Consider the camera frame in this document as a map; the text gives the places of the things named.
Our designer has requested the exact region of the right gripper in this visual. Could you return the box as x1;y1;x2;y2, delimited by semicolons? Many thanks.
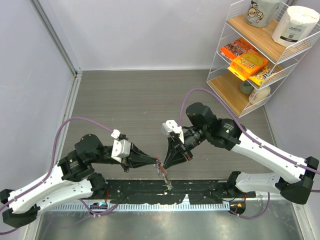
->
163;125;209;169

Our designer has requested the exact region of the red grey carabiner keyring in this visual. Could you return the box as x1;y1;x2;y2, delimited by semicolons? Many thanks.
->
155;156;174;191

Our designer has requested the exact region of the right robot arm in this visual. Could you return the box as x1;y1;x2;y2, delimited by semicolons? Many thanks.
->
161;102;319;205

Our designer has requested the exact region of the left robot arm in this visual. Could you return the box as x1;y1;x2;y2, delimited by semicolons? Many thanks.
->
0;134;157;228

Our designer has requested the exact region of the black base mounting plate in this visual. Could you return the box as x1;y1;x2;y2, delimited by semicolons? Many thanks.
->
100;179;256;205

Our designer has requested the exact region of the cream bottle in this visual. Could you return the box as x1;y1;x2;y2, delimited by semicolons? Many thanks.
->
248;86;271;105

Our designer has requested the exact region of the yellow candy bag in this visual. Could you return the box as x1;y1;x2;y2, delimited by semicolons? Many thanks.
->
248;66;274;86

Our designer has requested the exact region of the orange brown snack box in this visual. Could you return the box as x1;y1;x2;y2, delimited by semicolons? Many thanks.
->
220;37;256;61

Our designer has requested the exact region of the grey printed snack bag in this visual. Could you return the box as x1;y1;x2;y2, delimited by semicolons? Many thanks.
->
246;0;281;28

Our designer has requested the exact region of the white paper towel roll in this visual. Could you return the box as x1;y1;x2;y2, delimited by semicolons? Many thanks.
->
271;5;320;47

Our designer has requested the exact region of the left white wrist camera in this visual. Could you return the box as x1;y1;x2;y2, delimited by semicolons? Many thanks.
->
110;129;131;163

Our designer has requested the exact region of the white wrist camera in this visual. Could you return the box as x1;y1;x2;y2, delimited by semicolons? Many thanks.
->
161;120;185;143
110;129;131;163

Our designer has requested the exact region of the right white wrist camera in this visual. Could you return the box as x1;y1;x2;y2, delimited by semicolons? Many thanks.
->
161;120;185;143

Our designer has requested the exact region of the white slotted cable duct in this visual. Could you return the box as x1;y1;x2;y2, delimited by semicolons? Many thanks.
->
48;199;230;212

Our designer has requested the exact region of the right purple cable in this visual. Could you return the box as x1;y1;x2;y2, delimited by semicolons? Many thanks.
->
178;88;320;220

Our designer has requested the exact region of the purple cable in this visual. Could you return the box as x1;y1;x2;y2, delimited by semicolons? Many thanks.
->
178;88;320;220
0;116;113;235

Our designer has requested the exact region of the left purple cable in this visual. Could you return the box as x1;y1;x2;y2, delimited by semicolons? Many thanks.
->
0;116;113;235

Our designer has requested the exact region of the white wire shelf rack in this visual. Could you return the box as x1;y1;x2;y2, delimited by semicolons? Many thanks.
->
206;0;320;117

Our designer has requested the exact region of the aluminium corner frame post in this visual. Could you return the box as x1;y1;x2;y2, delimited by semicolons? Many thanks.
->
29;0;83;77

